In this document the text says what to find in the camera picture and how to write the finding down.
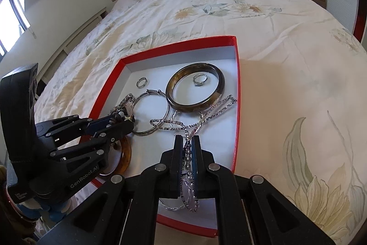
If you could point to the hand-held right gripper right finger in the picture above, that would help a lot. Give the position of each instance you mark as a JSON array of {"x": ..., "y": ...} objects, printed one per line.
[{"x": 196, "y": 159}]

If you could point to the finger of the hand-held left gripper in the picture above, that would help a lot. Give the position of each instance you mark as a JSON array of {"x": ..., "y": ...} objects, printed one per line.
[
  {"x": 99, "y": 124},
  {"x": 114, "y": 133}
]

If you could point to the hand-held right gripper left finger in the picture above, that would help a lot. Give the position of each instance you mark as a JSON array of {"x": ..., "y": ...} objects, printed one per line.
[{"x": 177, "y": 159}]

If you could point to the dark brown bangle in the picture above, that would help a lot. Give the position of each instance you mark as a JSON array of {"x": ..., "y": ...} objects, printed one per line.
[{"x": 195, "y": 107}]

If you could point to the red cardboard box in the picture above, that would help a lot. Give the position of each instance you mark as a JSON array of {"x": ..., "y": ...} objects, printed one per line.
[{"x": 177, "y": 61}]

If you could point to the amber translucent bangle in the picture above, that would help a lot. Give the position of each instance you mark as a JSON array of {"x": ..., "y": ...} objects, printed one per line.
[{"x": 127, "y": 156}]

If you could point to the thin silver bangle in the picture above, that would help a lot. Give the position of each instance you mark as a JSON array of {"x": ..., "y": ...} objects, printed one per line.
[{"x": 152, "y": 92}]

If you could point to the blue clothing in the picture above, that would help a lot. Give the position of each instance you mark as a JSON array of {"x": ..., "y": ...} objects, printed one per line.
[{"x": 43, "y": 209}]

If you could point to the window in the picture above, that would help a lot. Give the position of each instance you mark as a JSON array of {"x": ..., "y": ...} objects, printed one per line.
[{"x": 11, "y": 21}]

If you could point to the floral bedspread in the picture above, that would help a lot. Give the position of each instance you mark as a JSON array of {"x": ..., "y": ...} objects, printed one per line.
[{"x": 286, "y": 61}]

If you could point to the red object beside wardrobe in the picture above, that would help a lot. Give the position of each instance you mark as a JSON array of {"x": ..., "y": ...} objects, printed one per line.
[{"x": 358, "y": 24}]

